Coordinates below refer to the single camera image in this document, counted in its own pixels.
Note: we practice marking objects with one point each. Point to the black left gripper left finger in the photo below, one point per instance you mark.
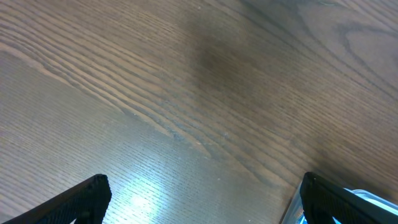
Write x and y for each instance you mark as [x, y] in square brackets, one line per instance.
[85, 203]

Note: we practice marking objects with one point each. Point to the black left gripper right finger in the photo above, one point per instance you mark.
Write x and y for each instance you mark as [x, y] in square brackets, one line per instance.
[324, 202]

